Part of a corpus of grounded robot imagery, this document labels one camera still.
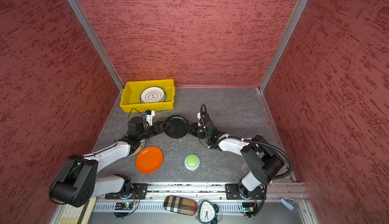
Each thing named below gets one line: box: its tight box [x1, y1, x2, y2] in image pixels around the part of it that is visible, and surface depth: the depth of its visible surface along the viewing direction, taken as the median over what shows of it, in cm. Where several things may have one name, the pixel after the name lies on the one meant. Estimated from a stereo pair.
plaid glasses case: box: [163, 195, 199, 216], surface depth 69 cm
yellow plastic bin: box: [119, 78, 176, 114], surface depth 116 cm
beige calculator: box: [57, 197, 97, 224], surface depth 68 cm
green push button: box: [184, 154, 201, 171], surface depth 85 cm
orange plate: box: [135, 145, 164, 174], surface depth 85 cm
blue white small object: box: [279, 195, 295, 211], surface depth 72 cm
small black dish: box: [164, 114, 189, 139], surface depth 86 cm
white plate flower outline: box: [139, 86, 167, 104], surface depth 112 cm
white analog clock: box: [195, 200, 220, 224], surface depth 67 cm
